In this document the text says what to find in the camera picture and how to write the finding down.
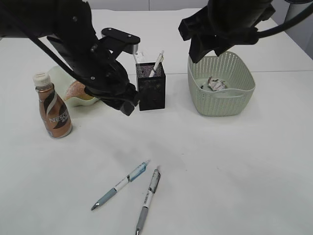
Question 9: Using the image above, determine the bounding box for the brown Nescafe coffee bottle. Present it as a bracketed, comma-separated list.
[33, 72, 72, 139]

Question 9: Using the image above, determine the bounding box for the paper with brown strip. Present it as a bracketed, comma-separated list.
[207, 76, 227, 92]

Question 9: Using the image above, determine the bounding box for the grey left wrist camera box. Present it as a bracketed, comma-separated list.
[100, 27, 140, 58]

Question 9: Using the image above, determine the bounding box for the black mesh pen holder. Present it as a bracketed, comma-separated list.
[136, 62, 166, 111]

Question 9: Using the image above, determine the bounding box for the clear plastic ruler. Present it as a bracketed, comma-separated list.
[133, 51, 146, 64]

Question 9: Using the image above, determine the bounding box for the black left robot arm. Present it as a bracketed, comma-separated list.
[0, 0, 140, 115]

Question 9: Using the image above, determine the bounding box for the light blue ballpoint pen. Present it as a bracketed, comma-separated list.
[91, 160, 150, 211]

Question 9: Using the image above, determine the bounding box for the pale green wavy glass bowl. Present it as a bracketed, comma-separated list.
[48, 66, 98, 107]

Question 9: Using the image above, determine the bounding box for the pale green woven plastic basket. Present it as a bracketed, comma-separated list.
[187, 51, 255, 117]

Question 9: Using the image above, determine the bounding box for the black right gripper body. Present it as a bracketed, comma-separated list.
[178, 0, 275, 45]

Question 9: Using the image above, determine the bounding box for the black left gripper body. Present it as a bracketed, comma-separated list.
[47, 35, 139, 99]

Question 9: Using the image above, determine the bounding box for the golden bread loaf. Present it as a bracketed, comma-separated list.
[64, 81, 93, 101]

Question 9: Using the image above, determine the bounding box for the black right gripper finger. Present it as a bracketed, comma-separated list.
[189, 33, 220, 63]
[214, 40, 235, 56]

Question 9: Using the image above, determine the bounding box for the grey patterned ballpoint pen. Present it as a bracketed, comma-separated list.
[135, 166, 161, 235]

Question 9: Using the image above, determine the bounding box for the cream white ballpoint pen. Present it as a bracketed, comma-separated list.
[149, 50, 164, 78]

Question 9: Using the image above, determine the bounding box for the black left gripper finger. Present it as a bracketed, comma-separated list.
[98, 96, 139, 116]

